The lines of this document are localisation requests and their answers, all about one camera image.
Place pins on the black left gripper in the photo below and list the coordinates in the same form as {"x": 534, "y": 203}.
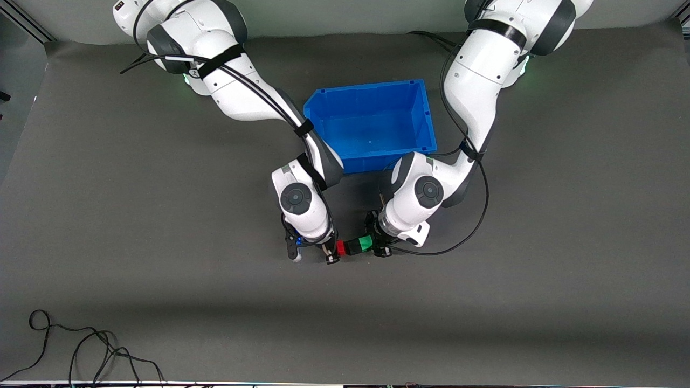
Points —
{"x": 377, "y": 240}

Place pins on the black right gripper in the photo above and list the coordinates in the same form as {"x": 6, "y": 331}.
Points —
{"x": 327, "y": 249}

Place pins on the red cube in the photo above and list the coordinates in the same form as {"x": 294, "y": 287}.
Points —
{"x": 340, "y": 248}

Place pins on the green cube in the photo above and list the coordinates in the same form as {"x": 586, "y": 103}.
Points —
{"x": 366, "y": 243}

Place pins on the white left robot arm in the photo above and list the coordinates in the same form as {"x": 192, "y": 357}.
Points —
{"x": 480, "y": 81}

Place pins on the blue plastic bin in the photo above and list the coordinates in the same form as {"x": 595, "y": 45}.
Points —
{"x": 372, "y": 129}

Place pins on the dark grey table mat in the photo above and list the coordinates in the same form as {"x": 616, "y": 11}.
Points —
{"x": 161, "y": 242}

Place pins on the small black edge object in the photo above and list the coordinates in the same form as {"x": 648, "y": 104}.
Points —
{"x": 4, "y": 97}

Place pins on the dark aluminium frame profile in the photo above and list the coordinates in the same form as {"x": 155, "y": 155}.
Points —
{"x": 27, "y": 21}
{"x": 683, "y": 21}

